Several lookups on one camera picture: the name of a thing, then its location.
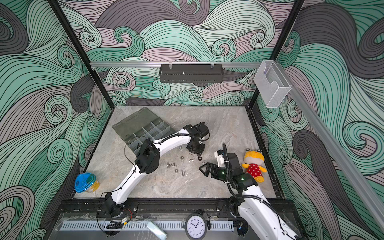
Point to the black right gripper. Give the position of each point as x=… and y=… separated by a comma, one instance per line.
x=214, y=169

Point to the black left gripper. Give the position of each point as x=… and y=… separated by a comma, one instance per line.
x=199, y=153

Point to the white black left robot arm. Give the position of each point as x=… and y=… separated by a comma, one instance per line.
x=148, y=160

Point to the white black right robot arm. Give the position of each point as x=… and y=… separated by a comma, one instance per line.
x=247, y=201

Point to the yellow frog plush toy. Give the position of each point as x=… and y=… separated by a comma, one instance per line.
x=253, y=161

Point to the grey compartment organizer box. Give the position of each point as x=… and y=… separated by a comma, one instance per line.
x=141, y=125

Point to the white round clock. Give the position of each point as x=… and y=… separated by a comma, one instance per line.
x=196, y=227

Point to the white oblong remote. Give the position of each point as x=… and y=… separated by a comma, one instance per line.
x=159, y=233

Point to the blue lid fruit cup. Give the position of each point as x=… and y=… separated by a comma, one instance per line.
x=86, y=182

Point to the black wall tray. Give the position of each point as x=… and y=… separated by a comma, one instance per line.
x=200, y=74

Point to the clear plastic wall holder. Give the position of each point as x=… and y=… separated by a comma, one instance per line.
x=272, y=83

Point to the aluminium rail bar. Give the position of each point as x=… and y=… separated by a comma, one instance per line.
x=137, y=64

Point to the white perforated cable duct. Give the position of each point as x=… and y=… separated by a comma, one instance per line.
x=141, y=226

